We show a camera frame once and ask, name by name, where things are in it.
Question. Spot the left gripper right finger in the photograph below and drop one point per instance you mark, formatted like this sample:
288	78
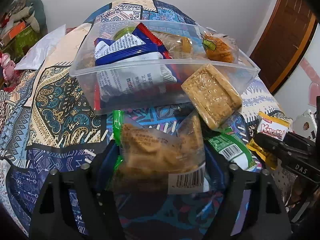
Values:
251	207

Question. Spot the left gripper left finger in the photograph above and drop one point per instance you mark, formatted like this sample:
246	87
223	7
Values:
53	216

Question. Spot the yellow white chips packet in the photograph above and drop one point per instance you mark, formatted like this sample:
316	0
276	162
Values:
272	128

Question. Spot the green edged biscuit packet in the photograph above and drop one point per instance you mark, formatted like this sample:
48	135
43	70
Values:
152	160

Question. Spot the blue white snack bag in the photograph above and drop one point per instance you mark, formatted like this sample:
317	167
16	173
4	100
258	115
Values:
136	67

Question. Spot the green pea snack packet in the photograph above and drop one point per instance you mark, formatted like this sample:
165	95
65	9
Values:
232	149

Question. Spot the sesame square cake packet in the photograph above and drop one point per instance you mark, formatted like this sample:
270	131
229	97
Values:
213	96

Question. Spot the patchwork patterned bed quilt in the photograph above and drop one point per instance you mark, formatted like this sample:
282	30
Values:
50	124

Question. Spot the brown wooden door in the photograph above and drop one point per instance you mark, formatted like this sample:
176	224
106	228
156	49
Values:
284	41

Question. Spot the orange floss cake packet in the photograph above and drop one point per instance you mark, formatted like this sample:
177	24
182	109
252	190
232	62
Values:
220	47

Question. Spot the pink toy figure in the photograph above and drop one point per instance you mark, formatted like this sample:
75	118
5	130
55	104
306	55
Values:
8	66

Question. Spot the white pillow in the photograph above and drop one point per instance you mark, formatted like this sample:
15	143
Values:
37	54

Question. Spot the gold tray pastry packet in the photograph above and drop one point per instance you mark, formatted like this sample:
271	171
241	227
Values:
176	45

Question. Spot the clear plastic storage bin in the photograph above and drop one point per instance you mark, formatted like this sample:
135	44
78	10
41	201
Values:
85	71

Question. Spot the pile of clothes and boxes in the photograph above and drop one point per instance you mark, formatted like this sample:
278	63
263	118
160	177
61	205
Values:
22	25

